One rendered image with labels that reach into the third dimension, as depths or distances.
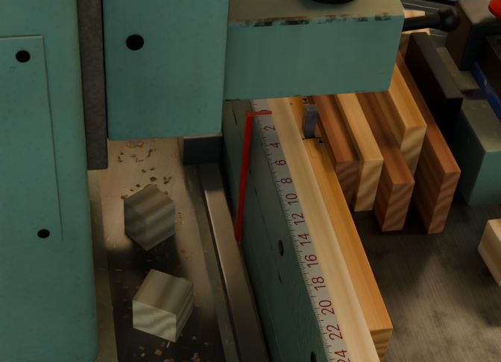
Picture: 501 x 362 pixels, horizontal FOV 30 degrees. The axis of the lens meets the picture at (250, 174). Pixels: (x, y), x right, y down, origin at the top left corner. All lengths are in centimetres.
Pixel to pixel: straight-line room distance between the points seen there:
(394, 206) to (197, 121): 18
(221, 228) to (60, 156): 28
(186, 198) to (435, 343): 31
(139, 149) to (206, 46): 35
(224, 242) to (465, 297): 23
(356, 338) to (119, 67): 23
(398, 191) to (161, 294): 21
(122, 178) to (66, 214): 28
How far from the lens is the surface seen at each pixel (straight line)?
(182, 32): 60
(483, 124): 77
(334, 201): 70
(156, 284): 77
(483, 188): 78
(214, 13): 59
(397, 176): 72
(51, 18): 54
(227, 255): 82
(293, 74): 68
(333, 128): 75
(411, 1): 141
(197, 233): 86
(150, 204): 83
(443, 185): 72
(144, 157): 93
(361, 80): 70
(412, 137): 74
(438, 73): 76
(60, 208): 63
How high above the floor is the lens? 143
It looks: 43 degrees down
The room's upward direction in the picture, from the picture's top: 6 degrees clockwise
